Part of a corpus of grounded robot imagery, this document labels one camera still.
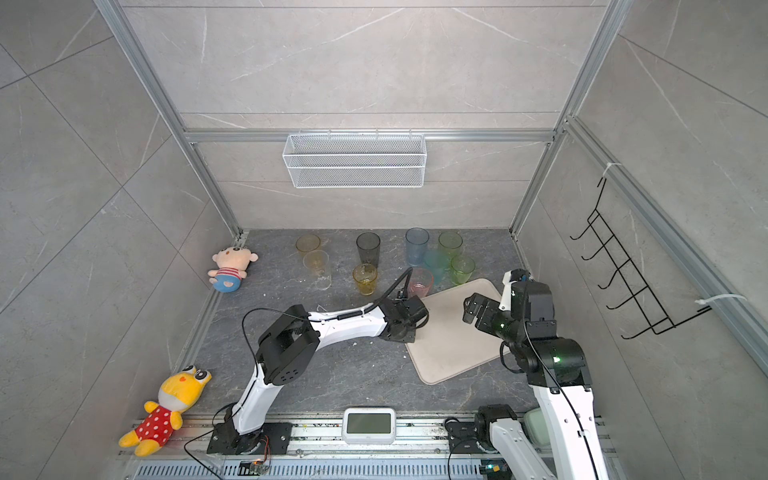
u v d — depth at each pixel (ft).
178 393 2.40
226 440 2.06
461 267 3.38
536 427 2.35
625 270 2.25
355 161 3.30
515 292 1.61
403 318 2.24
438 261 3.31
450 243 3.24
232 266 3.30
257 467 2.29
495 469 2.30
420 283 3.29
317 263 3.36
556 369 1.34
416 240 3.33
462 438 2.39
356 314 1.97
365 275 3.34
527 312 1.56
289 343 1.84
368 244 3.35
